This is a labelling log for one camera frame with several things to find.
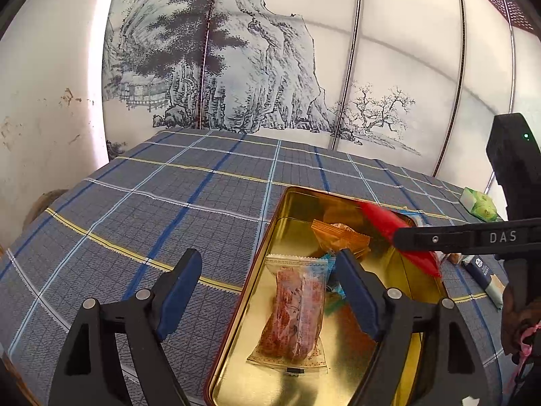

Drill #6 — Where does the ink landscape painting screen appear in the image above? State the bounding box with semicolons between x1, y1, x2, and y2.
101;0;541;204

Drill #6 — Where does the dark blue snack packet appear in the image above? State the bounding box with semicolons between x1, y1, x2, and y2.
463;256;508;309

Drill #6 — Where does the grey checked tablecloth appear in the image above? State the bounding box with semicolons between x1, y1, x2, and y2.
0;129;541;406

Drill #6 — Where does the red and gold tin box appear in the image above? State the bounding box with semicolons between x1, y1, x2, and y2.
204;186;455;406

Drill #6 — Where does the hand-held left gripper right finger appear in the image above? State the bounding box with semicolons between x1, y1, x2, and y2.
334;249;495;406

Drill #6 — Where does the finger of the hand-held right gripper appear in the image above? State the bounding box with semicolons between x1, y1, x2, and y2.
392;219;541;255

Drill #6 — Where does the light blue white snack packet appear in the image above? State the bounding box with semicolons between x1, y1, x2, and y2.
397;209;427;227

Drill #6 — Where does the green tissue pack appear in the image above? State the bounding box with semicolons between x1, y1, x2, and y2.
460;187;498;222

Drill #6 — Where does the brown wooden furniture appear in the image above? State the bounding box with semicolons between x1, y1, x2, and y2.
23;188;68;229

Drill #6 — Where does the clear red meat snack packet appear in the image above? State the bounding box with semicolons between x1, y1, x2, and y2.
246;254;329;375

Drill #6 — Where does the teal snack packet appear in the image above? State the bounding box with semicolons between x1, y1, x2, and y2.
318;252;349;314

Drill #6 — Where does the orange snack packet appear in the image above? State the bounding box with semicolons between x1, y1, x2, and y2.
311;219;372;258

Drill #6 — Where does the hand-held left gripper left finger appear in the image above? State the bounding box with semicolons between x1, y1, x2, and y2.
48;249;204;406

